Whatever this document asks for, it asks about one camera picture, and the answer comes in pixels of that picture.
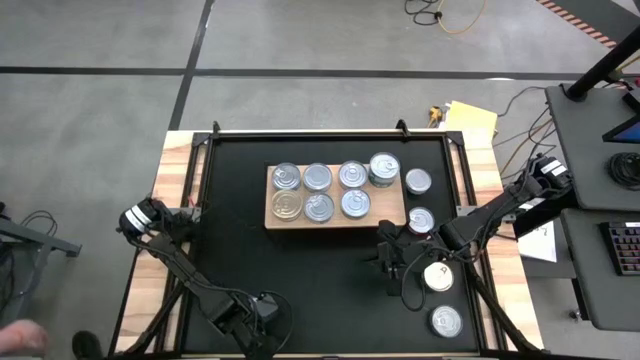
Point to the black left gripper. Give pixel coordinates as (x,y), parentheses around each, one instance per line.
(260,342)

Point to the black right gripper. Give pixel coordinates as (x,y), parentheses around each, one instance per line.
(402,247)

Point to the red can with silver lid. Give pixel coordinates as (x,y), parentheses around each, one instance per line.
(352,174)
(421,219)

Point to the silver-lid can white green label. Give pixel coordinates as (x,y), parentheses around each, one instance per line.
(355,203)
(418,181)

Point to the teal skipjack tuna can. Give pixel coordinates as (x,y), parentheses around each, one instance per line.
(384,167)
(382,186)
(286,176)

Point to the blue can with silver lid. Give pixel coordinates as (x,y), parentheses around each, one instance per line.
(446,321)
(319,207)

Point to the green Bumble Bee tuna can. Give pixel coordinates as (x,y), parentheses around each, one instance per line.
(317,177)

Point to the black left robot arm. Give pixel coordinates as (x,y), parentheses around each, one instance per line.
(190,280)

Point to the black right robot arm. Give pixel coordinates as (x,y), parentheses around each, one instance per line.
(490,215)

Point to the wooden shelf with black legs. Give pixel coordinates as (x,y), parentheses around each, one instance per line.
(385,210)

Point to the black table mat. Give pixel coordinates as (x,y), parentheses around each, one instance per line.
(300,280)

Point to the white paper sheet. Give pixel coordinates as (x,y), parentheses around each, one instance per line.
(542,247)

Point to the yellow black plug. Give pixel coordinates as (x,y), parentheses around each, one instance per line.
(435,116)

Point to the person's foot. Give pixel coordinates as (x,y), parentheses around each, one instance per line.
(87,346)

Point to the yellow envelope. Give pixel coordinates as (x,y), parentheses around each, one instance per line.
(470,117)

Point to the grey desk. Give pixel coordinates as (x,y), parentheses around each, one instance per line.
(585,280)
(585,150)

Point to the black keyboard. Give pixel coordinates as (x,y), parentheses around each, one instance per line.
(622,247)

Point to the person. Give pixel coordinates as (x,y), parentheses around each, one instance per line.
(22,337)

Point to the grey metal stand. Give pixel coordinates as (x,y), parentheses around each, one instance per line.
(30,240)

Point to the black tablet screen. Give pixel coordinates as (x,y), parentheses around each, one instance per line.
(627,132)

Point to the black pole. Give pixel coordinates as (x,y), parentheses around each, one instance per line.
(605,65)

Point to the silver metal bracket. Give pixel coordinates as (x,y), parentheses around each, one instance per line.
(462,211)

